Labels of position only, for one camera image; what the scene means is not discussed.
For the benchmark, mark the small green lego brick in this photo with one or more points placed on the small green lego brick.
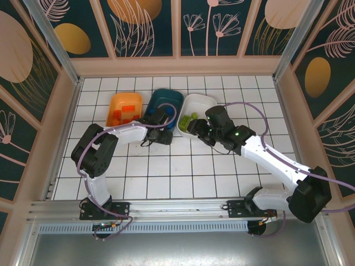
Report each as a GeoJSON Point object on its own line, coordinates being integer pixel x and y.
{"type": "Point", "coordinates": [194, 115]}

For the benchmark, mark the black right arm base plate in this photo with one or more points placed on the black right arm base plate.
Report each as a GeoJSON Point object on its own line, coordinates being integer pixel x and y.
{"type": "Point", "coordinates": [235, 207]}

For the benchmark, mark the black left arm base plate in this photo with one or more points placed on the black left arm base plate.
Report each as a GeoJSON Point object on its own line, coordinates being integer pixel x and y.
{"type": "Point", "coordinates": [122, 207]}

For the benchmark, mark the orange plastic container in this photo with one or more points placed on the orange plastic container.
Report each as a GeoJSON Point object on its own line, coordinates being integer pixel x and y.
{"type": "Point", "coordinates": [122, 99]}

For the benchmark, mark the long green lego brick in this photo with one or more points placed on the long green lego brick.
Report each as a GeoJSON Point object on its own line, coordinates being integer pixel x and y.
{"type": "Point", "coordinates": [185, 122]}

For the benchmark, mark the aluminium frame post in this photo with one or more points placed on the aluminium frame post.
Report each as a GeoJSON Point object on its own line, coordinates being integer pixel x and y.
{"type": "Point", "coordinates": [297, 38]}
{"type": "Point", "coordinates": [57, 44]}

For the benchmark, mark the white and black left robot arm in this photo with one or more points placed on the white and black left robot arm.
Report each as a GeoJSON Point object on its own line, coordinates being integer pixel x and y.
{"type": "Point", "coordinates": [94, 155]}

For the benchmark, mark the white plastic container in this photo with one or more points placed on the white plastic container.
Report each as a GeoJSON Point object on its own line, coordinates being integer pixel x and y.
{"type": "Point", "coordinates": [198, 102]}

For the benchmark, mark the teal plastic container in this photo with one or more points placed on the teal plastic container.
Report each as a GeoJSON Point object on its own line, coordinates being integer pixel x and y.
{"type": "Point", "coordinates": [163, 95]}

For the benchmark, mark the small blue lego brick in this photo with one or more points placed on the small blue lego brick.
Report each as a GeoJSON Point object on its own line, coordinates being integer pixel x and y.
{"type": "Point", "coordinates": [169, 110]}

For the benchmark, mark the aluminium mounting rail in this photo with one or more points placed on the aluminium mounting rail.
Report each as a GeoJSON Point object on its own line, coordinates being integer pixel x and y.
{"type": "Point", "coordinates": [177, 207]}

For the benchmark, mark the slotted metal side rail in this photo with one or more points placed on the slotted metal side rail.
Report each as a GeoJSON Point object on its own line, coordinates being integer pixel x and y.
{"type": "Point", "coordinates": [49, 192]}

